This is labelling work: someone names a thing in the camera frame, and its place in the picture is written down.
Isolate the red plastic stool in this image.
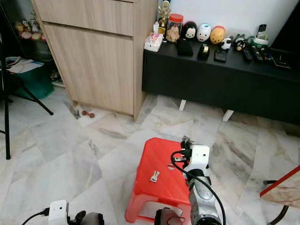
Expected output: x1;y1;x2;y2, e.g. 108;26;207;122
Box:
125;137;198;225

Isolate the black tv console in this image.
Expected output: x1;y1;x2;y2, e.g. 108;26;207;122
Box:
142;39;300;125

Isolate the small black box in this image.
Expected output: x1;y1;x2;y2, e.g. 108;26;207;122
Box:
214;49;229;63

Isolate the black wallet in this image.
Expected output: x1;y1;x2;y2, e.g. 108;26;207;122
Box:
177;40;195;57

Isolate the pink white tissue box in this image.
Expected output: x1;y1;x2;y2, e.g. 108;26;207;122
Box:
144;33;164;53

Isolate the black folding chair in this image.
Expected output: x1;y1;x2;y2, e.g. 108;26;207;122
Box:
0;0;54;160

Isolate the black remote control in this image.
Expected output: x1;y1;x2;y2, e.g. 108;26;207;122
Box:
252;47;264;62
262;48;274;62
241;48;254;63

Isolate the small panda figure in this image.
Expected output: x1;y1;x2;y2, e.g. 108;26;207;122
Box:
221;37;234;51

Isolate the red edged board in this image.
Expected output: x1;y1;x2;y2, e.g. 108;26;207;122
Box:
259;164;300;210

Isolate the black penguin plush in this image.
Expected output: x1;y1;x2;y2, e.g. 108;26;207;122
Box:
181;21;199;41

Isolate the white round plush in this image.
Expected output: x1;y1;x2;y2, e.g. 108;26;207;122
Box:
196;23;213;43

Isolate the yellow round plush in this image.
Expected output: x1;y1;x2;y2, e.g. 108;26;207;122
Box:
210;25;227;45

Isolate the small black animal figure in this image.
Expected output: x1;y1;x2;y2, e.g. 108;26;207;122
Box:
233;34;248;52

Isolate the red lidded snack jar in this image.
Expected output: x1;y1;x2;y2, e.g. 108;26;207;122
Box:
166;14;185;43

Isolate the light wooden cabinet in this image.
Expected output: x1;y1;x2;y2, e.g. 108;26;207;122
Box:
31;0;158;122

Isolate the flat black device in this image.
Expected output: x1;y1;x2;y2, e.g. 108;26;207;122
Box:
273;51;294;69

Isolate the gold trophy figure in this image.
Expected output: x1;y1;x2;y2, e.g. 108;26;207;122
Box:
158;0;172;35

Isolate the white papers pile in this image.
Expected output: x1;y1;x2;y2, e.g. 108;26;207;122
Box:
6;56;45;75

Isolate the green plastic bin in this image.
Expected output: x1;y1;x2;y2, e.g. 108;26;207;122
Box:
9;62;56;100

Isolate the black television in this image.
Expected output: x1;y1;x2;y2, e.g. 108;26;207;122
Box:
270;18;300;55

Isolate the glass toy display cabinet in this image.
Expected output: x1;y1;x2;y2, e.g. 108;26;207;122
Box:
2;0;52;87

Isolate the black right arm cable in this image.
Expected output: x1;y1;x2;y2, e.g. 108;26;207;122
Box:
170;149;226;225

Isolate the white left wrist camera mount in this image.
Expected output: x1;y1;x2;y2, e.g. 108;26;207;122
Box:
48;200;68;225

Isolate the black floor cable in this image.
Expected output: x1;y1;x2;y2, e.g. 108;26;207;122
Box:
263;179;292;225

